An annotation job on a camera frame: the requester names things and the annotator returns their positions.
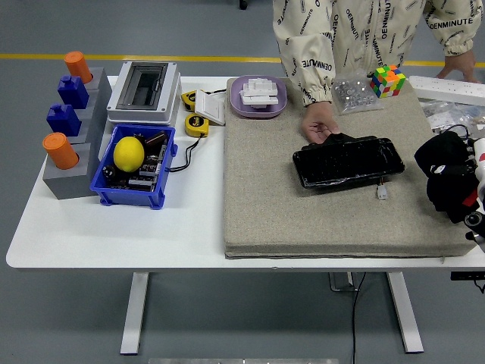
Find white wall switch plate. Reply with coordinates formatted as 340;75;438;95
194;89;227;127

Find thin black cable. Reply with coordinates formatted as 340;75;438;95
439;124;473;140

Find orange cylinder peg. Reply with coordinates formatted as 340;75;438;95
42;132;80;171
63;51;94;84

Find person's left hand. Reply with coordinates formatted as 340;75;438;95
435;49;479;83

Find black lanyard cord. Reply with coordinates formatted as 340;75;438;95
168;136;202;174

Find blue plastic bin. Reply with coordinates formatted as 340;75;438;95
89;123;179;211

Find blue block peg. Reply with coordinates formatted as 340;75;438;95
57;75;90;108
45;102;83;137

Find black table control box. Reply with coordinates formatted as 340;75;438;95
450;271;485;295

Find white power strip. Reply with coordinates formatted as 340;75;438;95
408;75;485;107

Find black electronic circuit parts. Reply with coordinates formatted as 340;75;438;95
102;130;170;190

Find black hanging power cable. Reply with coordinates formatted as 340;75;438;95
350;271;368;364

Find grey stepped block holder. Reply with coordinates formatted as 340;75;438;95
42;67;114;200

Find clear bag of metal nuts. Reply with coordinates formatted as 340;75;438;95
332;70;386;116

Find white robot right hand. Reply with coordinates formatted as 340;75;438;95
430;136;485;214

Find beige fabric mat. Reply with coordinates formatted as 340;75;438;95
222;77;479;261

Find metal under-table bracket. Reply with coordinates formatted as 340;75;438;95
327;271;360;293

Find grey white electrical enclosure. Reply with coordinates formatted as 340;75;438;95
106;61;182;127

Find person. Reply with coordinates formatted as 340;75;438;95
272;0;485;108

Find clear plastic bags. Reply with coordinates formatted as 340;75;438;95
420;97;485;133

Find yellow tape measure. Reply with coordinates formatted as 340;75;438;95
184;112;211;138
180;89;199;112

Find black rag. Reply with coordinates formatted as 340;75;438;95
413;131;480;224

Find colourful puzzle cube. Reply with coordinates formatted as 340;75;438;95
369;64;407;99

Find purple square bowl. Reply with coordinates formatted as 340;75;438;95
230;74;288;120

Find yellow lemon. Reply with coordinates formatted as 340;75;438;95
113;136;146;174

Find person's right hand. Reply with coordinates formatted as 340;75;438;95
301;102;340;145

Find white plastic parts pile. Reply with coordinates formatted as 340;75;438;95
239;77;280;110

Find white table leg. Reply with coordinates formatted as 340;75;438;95
386;271;424;354
120;271;149;356

